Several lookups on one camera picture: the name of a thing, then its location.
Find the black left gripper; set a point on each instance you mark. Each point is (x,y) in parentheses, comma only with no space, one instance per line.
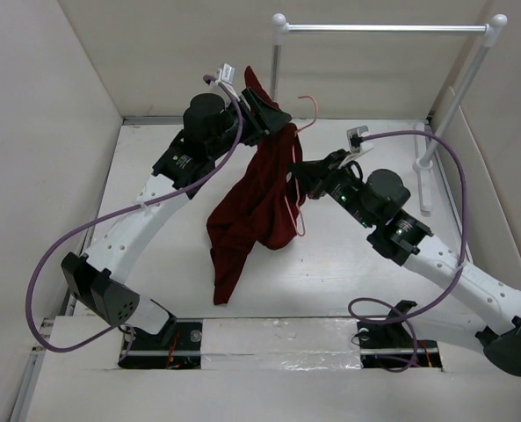
(263,118)

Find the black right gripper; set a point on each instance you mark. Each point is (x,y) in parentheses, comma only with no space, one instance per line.
(312,170)

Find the pink wire hanger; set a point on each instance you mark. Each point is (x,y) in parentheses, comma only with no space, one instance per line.
(298,176)

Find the dark red t shirt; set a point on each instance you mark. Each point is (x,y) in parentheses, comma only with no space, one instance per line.
(262,207)

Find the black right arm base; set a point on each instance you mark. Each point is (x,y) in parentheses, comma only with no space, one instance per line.
(391,347)

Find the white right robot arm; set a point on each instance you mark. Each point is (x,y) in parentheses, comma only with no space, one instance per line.
(494,329)

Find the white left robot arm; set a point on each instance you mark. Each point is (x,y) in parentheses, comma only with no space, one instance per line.
(97,277)

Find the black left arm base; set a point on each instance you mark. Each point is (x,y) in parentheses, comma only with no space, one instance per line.
(177,347)

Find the white clothes rack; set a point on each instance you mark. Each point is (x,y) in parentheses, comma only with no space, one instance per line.
(372,71)

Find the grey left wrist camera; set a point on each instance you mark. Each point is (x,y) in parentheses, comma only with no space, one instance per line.
(225,74)

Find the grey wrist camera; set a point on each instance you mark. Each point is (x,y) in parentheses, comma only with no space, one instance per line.
(355,137)
(225,74)

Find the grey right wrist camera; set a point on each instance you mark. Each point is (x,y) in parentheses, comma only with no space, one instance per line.
(355,137)

